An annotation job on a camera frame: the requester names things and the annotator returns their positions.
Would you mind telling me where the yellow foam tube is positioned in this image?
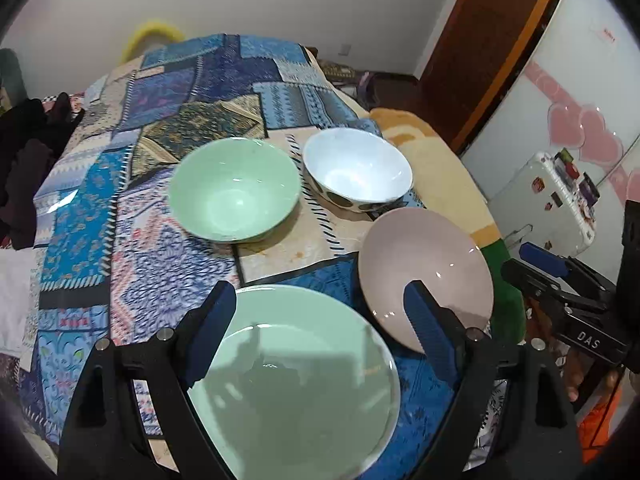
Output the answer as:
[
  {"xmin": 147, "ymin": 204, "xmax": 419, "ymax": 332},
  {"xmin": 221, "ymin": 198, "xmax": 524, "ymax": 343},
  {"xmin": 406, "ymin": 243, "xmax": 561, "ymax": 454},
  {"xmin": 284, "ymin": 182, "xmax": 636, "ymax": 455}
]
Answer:
[{"xmin": 122, "ymin": 20, "xmax": 185, "ymax": 63}]

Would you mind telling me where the dark clothes pile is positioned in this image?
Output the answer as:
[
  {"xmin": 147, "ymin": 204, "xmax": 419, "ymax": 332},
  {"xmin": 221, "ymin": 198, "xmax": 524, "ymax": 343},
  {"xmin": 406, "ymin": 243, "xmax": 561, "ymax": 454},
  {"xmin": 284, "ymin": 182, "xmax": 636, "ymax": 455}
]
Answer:
[{"xmin": 0, "ymin": 92, "xmax": 84, "ymax": 251}]

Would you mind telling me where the white suitcase with stickers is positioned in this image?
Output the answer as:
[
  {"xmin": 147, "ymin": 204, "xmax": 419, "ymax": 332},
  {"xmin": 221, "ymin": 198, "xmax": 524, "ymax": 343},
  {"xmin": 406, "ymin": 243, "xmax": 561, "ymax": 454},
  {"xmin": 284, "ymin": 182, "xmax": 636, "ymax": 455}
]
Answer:
[{"xmin": 487, "ymin": 149, "xmax": 601, "ymax": 261}]

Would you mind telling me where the white spotted bowl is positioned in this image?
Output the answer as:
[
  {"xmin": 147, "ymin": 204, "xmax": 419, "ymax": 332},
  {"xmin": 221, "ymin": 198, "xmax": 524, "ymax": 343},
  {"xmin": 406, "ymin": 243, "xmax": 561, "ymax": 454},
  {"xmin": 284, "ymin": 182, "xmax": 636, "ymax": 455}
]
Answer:
[{"xmin": 302, "ymin": 127, "xmax": 414, "ymax": 213}]

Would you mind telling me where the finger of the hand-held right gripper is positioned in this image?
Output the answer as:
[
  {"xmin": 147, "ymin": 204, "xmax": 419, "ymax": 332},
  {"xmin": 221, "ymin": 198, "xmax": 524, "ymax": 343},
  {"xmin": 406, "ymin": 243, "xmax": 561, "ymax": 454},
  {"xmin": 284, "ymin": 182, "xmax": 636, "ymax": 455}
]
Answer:
[
  {"xmin": 519, "ymin": 241, "xmax": 614, "ymax": 287},
  {"xmin": 501, "ymin": 258, "xmax": 619, "ymax": 313}
]

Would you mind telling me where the pale glazed plate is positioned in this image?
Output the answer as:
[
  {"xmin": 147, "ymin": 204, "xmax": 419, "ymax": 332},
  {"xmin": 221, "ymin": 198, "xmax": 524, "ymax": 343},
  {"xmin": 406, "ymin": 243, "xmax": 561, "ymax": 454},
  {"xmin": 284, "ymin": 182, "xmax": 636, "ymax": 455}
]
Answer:
[{"xmin": 187, "ymin": 284, "xmax": 402, "ymax": 480}]

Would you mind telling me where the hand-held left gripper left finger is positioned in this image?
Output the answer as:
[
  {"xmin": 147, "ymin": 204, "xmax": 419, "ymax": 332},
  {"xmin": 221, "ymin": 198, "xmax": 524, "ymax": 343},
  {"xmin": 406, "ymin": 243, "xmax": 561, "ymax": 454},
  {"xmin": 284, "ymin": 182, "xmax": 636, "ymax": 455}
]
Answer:
[{"xmin": 57, "ymin": 280, "xmax": 238, "ymax": 480}]

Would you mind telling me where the brown wooden door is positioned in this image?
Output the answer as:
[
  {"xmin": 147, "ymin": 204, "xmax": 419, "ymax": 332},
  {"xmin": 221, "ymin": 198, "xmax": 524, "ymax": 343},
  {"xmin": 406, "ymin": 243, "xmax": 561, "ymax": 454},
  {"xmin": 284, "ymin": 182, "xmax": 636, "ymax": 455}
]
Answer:
[{"xmin": 415, "ymin": 0, "xmax": 572, "ymax": 152}]

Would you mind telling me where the green bowl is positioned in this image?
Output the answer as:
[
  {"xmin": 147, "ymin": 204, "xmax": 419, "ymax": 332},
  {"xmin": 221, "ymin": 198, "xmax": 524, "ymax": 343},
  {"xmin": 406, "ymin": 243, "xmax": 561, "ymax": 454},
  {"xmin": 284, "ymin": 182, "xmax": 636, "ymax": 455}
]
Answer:
[{"xmin": 168, "ymin": 138, "xmax": 302, "ymax": 243}]

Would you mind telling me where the white paper sheet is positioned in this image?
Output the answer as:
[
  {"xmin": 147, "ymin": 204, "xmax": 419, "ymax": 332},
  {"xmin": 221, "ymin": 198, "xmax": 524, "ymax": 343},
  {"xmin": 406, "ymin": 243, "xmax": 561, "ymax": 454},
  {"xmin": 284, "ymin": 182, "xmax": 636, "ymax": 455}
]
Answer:
[{"xmin": 0, "ymin": 250, "xmax": 37, "ymax": 357}]

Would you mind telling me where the person's orange clothing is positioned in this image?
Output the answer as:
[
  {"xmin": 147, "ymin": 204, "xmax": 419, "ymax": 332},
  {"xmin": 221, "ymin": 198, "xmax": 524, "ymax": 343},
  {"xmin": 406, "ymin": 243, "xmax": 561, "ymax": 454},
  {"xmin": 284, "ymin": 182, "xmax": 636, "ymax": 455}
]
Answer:
[{"xmin": 577, "ymin": 385, "xmax": 624, "ymax": 464}]

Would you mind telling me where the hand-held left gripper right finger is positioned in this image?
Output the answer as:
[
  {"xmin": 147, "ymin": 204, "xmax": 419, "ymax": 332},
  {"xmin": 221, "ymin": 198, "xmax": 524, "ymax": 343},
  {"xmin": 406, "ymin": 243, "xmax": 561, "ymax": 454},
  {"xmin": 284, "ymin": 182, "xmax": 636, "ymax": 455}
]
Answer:
[{"xmin": 402, "ymin": 280, "xmax": 584, "ymax": 480}]

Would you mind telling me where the blue patchwork blanket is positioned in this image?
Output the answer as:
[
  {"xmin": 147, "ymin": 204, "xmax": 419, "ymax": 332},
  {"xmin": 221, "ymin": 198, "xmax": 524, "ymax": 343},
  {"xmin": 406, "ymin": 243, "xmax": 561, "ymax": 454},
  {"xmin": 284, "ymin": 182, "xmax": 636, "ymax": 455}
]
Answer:
[{"xmin": 20, "ymin": 34, "xmax": 501, "ymax": 480}]

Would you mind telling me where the person's right hand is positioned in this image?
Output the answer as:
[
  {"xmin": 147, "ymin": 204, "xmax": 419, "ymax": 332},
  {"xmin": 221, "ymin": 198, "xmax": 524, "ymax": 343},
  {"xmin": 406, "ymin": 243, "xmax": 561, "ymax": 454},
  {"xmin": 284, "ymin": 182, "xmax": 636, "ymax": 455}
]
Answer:
[{"xmin": 564, "ymin": 349, "xmax": 587, "ymax": 404}]

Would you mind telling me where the white wardrobe with pink hearts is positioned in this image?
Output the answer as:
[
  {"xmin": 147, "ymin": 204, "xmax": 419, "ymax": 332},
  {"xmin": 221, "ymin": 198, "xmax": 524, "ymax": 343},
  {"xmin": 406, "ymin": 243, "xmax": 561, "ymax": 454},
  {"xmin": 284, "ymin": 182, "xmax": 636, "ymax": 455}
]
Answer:
[{"xmin": 460, "ymin": 0, "xmax": 640, "ymax": 241}]

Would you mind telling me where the pink plate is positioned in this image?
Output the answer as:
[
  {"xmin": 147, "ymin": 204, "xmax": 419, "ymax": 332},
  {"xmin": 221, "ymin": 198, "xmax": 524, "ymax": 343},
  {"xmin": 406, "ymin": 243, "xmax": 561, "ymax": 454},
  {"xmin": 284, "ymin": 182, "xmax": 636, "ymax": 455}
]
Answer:
[{"xmin": 359, "ymin": 208, "xmax": 495, "ymax": 353}]

